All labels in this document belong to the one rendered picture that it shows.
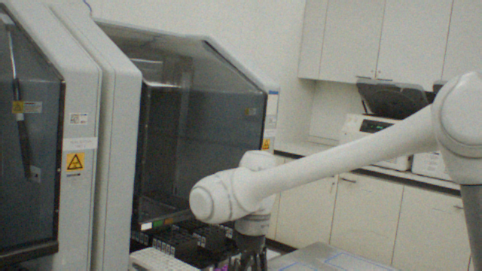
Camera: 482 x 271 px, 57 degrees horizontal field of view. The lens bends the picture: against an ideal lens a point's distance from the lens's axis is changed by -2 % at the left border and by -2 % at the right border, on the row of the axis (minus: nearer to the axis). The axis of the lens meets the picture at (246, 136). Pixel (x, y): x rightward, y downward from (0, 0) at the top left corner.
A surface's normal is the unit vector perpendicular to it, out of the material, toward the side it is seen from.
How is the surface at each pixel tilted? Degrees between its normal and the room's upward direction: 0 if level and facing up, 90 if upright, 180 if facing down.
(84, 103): 90
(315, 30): 90
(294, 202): 90
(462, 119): 84
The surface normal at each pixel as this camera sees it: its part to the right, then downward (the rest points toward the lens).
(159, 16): 0.79, 0.16
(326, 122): -0.61, 0.04
